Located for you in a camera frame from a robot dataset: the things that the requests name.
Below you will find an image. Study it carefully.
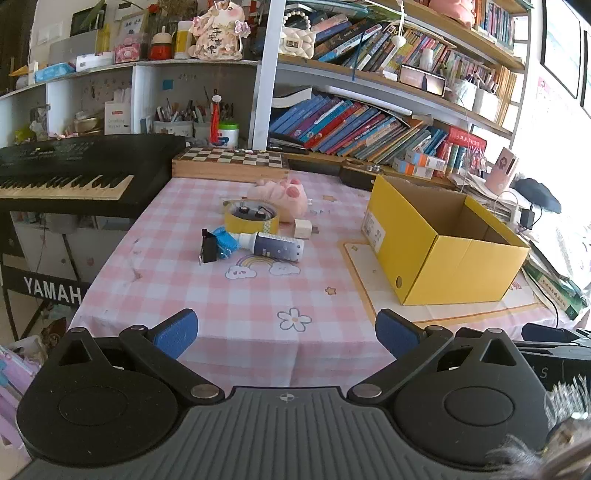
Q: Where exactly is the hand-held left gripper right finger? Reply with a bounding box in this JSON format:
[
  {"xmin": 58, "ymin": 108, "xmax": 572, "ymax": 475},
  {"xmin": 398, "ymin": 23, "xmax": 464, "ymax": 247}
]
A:
[{"xmin": 346, "ymin": 308, "xmax": 532, "ymax": 407}]

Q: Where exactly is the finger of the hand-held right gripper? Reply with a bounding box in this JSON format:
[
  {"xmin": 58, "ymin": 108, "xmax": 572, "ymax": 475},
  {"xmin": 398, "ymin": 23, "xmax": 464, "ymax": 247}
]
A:
[{"xmin": 522, "ymin": 322, "xmax": 591, "ymax": 344}]

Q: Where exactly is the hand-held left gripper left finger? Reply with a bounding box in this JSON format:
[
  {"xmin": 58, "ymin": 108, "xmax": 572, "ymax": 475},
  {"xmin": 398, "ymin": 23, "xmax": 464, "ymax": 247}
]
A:
[{"xmin": 44, "ymin": 308, "xmax": 226, "ymax": 407}]

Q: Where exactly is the yellow cardboard box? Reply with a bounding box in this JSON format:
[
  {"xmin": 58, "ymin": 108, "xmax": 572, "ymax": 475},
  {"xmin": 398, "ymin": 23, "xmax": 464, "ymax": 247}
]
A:
[{"xmin": 361, "ymin": 174, "xmax": 531, "ymax": 306}]

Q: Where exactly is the blue plastic wrapper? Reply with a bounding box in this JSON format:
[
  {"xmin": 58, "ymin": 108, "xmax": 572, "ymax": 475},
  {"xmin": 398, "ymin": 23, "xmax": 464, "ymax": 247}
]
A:
[{"xmin": 213, "ymin": 227, "xmax": 241, "ymax": 259}]

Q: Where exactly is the pink checked tablecloth desktop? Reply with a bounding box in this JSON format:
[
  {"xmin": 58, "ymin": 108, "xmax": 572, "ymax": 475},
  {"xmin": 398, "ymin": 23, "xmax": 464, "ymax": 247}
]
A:
[{"xmin": 69, "ymin": 173, "xmax": 568, "ymax": 388}]

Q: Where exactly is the green book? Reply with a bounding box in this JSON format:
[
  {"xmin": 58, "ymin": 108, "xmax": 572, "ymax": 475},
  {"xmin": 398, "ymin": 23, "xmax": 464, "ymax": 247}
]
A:
[{"xmin": 526, "ymin": 263, "xmax": 591, "ymax": 319}]

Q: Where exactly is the grey furry cloth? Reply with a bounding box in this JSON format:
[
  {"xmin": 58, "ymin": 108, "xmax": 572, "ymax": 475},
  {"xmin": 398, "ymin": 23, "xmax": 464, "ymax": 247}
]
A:
[{"xmin": 485, "ymin": 376, "xmax": 591, "ymax": 480}]

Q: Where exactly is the black binder clip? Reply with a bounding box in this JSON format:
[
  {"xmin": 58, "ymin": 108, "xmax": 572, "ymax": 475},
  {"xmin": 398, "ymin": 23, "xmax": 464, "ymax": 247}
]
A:
[{"xmin": 198, "ymin": 228, "xmax": 218, "ymax": 266}]

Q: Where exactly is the white and dark blue bottle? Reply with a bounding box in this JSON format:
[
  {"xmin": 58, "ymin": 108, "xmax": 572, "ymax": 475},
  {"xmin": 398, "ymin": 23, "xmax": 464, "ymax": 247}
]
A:
[{"xmin": 238, "ymin": 232, "xmax": 305, "ymax": 262}]

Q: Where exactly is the yellow tape roll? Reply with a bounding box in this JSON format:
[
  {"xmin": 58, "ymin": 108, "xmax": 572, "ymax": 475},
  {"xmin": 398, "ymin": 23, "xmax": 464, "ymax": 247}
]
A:
[{"xmin": 223, "ymin": 199, "xmax": 280, "ymax": 235}]

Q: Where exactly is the white power strip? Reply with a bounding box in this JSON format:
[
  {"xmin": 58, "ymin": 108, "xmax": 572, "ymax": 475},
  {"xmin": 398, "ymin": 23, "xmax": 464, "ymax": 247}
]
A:
[{"xmin": 489, "ymin": 198, "xmax": 522, "ymax": 222}]

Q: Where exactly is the black keyboard stand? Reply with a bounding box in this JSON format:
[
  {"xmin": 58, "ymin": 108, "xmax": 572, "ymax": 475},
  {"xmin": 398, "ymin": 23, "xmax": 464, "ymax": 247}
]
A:
[{"xmin": 0, "ymin": 210, "xmax": 95, "ymax": 342}]

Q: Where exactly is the black computer mouse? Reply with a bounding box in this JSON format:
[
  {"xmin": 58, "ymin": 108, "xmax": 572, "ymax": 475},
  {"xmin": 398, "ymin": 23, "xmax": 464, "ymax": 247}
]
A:
[{"xmin": 515, "ymin": 178, "xmax": 563, "ymax": 214}]

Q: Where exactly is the stack of papers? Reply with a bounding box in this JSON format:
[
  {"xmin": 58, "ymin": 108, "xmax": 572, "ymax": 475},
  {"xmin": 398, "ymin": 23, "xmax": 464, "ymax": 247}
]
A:
[{"xmin": 462, "ymin": 171, "xmax": 518, "ymax": 208}]

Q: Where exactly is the dark box with metal knobs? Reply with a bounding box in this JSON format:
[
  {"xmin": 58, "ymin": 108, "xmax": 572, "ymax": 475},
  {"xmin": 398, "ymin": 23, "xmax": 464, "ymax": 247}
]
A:
[{"xmin": 340, "ymin": 158, "xmax": 386, "ymax": 191}]

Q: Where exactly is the orange white small carton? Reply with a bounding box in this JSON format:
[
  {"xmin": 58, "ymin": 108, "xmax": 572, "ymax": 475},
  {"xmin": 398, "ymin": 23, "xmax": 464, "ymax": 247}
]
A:
[
  {"xmin": 392, "ymin": 159, "xmax": 435, "ymax": 179},
  {"xmin": 405, "ymin": 150, "xmax": 446, "ymax": 171}
]

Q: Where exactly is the pink plush pig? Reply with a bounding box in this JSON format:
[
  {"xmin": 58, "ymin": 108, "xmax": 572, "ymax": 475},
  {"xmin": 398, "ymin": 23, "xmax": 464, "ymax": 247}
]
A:
[{"xmin": 249, "ymin": 178, "xmax": 309, "ymax": 224}]

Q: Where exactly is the pink purple bag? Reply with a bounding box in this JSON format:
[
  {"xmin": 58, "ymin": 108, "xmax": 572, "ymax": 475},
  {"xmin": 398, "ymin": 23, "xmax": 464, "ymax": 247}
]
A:
[{"xmin": 0, "ymin": 342, "xmax": 42, "ymax": 446}]

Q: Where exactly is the wooden chessboard box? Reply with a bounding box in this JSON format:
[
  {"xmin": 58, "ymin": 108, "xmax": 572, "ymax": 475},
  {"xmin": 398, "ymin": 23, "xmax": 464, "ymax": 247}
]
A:
[{"xmin": 172, "ymin": 147, "xmax": 291, "ymax": 182}]

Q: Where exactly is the white tub with green lid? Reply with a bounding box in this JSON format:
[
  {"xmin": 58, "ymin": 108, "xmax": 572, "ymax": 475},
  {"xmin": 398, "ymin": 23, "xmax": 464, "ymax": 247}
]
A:
[{"xmin": 217, "ymin": 122, "xmax": 240, "ymax": 149}]

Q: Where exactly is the white holder with pens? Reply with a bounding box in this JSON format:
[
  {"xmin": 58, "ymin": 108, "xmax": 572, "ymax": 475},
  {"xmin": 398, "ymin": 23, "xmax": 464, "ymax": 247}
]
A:
[{"xmin": 153, "ymin": 99, "xmax": 195, "ymax": 137}]

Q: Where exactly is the black electronic keyboard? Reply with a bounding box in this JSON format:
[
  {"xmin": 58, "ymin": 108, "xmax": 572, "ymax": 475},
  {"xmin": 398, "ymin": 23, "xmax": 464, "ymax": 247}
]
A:
[{"xmin": 0, "ymin": 134, "xmax": 188, "ymax": 220}]

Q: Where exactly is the red flat box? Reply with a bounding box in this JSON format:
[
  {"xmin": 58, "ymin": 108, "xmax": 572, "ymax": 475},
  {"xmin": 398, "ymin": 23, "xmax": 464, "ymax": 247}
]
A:
[{"xmin": 448, "ymin": 128, "xmax": 488, "ymax": 148}]

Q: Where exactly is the row of colourful books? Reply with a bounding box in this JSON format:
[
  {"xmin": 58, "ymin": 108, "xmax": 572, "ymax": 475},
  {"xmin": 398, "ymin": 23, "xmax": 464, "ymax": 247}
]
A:
[
  {"xmin": 269, "ymin": 92, "xmax": 488, "ymax": 174},
  {"xmin": 314, "ymin": 4, "xmax": 518, "ymax": 125}
]

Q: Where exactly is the red stick with white top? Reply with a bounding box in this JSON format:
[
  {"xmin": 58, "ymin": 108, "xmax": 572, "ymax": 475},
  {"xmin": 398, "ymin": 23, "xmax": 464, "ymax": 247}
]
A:
[{"xmin": 210, "ymin": 95, "xmax": 225, "ymax": 145}]

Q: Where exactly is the white carton with red label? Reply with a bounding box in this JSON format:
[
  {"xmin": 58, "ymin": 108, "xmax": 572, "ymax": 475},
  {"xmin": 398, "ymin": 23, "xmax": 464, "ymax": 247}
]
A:
[{"xmin": 104, "ymin": 100, "xmax": 132, "ymax": 134}]

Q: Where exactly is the brass bowl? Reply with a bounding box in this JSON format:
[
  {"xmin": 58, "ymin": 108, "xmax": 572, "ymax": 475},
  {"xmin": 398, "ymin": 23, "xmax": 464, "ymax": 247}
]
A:
[{"xmin": 74, "ymin": 117, "xmax": 103, "ymax": 137}]

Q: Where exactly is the white pen pot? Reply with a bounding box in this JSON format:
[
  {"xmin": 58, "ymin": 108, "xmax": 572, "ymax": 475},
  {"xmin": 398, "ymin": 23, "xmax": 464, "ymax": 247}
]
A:
[
  {"xmin": 450, "ymin": 78, "xmax": 478, "ymax": 112},
  {"xmin": 473, "ymin": 88, "xmax": 502, "ymax": 121}
]

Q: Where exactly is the white shelf unit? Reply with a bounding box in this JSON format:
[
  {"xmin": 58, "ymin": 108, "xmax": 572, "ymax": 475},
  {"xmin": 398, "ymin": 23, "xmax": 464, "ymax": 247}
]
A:
[{"xmin": 0, "ymin": 60, "xmax": 259, "ymax": 148}]

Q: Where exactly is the tablet with lit screen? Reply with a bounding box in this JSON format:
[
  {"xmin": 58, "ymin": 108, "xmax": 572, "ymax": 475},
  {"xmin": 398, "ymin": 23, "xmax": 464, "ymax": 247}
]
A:
[{"xmin": 398, "ymin": 64, "xmax": 447, "ymax": 97}]

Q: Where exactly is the wooden bookshelf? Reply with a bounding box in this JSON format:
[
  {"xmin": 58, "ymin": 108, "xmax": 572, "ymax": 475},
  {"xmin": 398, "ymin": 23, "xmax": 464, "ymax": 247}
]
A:
[{"xmin": 249, "ymin": 0, "xmax": 532, "ymax": 185}]

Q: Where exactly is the blue wet wipes pack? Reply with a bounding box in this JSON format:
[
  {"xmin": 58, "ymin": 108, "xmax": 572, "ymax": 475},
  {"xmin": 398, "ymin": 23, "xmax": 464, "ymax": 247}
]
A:
[{"xmin": 34, "ymin": 62, "xmax": 75, "ymax": 84}]

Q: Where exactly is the yellow white tumbler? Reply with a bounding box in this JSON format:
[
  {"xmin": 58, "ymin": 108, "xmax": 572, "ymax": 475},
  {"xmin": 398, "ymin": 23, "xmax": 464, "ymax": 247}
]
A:
[{"xmin": 174, "ymin": 19, "xmax": 194, "ymax": 59}]

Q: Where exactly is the black framed picture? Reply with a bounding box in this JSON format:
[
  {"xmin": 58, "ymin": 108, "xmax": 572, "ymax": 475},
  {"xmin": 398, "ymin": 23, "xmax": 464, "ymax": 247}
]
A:
[{"xmin": 541, "ymin": 0, "xmax": 583, "ymax": 100}]

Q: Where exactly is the pink pig ornament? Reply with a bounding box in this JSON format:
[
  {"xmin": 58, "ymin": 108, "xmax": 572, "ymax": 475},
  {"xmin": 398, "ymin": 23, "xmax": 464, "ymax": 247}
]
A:
[{"xmin": 188, "ymin": 0, "xmax": 250, "ymax": 61}]

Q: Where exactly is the white quilted handbag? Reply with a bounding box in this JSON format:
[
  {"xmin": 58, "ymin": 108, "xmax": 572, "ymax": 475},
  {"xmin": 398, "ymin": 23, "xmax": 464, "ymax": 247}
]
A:
[{"xmin": 281, "ymin": 11, "xmax": 317, "ymax": 58}]

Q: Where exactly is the pink plush toy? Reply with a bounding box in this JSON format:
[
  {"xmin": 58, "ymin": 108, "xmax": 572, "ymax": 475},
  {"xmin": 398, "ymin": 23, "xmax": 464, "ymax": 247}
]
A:
[{"xmin": 429, "ymin": 0, "xmax": 476, "ymax": 26}]

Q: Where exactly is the black cable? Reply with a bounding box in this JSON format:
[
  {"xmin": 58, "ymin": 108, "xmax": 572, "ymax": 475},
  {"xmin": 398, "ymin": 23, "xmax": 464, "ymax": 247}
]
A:
[{"xmin": 531, "ymin": 272, "xmax": 561, "ymax": 328}]

